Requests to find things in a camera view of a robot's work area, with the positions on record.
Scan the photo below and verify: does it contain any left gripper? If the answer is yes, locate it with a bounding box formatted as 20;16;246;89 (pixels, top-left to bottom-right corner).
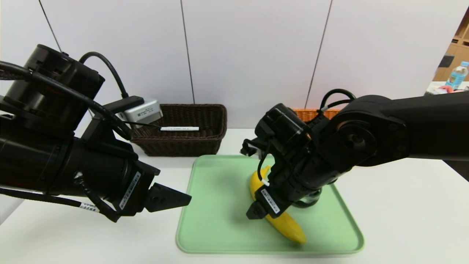
55;137;192;217

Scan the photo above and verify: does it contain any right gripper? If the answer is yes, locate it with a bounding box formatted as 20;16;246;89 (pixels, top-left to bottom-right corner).
245;159;322;220

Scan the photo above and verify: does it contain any yellow banana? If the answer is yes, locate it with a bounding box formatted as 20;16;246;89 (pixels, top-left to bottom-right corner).
250;165;306;245

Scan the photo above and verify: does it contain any glass cup with black holder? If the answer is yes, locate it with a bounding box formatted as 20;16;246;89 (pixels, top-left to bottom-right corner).
293;187;323;209

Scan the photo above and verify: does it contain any dark brown wicker basket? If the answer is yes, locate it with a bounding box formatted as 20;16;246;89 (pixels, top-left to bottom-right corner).
130;104;228;157

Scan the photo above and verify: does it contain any orange wicker basket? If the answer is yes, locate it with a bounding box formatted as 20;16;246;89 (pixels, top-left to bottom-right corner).
291;108;341;122

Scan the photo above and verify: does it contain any green plastic tray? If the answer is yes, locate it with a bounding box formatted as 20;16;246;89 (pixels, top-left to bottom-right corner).
176;154;365;255

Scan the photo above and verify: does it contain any white side table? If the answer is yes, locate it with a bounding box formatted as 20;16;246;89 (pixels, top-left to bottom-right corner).
427;81;469;93

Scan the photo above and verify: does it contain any clear plastic water bottle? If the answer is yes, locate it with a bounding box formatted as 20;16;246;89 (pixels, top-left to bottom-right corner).
446;60;469;88

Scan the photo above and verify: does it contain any wooden shelf unit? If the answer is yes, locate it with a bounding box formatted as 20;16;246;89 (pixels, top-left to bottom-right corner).
432;7;469;82

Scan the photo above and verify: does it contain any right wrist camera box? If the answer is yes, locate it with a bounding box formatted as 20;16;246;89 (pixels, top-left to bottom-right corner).
240;139;264;158

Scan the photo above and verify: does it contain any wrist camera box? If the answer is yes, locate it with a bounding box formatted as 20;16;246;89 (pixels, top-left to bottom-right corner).
240;139;264;158
123;100;163;125

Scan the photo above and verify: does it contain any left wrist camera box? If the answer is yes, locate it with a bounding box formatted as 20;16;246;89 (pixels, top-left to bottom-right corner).
123;100;163;125

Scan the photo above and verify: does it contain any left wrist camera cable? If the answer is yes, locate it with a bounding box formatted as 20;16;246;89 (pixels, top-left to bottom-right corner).
79;51;129;99

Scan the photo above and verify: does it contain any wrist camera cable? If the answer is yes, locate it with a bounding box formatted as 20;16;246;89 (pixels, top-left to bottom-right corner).
79;51;129;99
320;89;357;110

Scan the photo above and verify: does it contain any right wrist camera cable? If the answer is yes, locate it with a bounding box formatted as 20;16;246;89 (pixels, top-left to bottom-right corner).
320;89;357;110

